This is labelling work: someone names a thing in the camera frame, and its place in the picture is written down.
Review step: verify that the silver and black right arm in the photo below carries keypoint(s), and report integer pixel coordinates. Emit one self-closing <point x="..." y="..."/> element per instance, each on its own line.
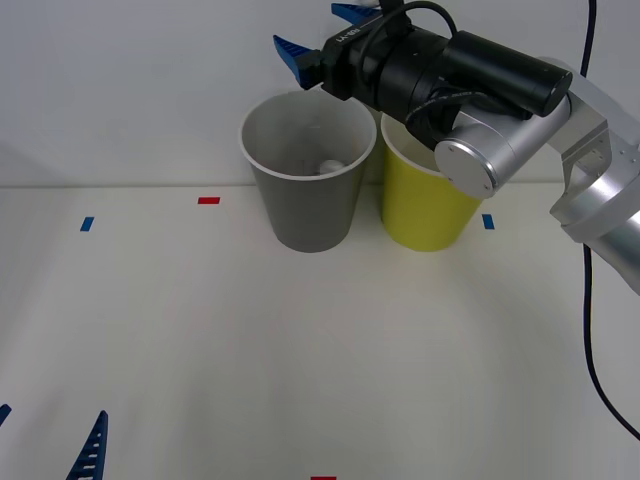
<point x="500" y="65"/>

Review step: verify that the grey plastic waste bin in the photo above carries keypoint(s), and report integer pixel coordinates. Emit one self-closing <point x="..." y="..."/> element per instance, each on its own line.
<point x="310" y="215"/>

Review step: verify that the yellow-green plastic waste bin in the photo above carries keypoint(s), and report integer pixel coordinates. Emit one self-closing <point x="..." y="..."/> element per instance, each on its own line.
<point x="425" y="220"/>

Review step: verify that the red drink can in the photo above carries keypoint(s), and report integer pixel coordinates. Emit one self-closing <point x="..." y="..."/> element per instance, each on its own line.
<point x="331" y="166"/>

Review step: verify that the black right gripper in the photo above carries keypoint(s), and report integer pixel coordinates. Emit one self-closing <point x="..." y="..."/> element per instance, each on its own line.
<point x="345" y="65"/>

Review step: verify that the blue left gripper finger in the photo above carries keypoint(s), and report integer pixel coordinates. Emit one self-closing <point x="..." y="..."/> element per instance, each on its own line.
<point x="3" y="412"/>
<point x="92" y="452"/>

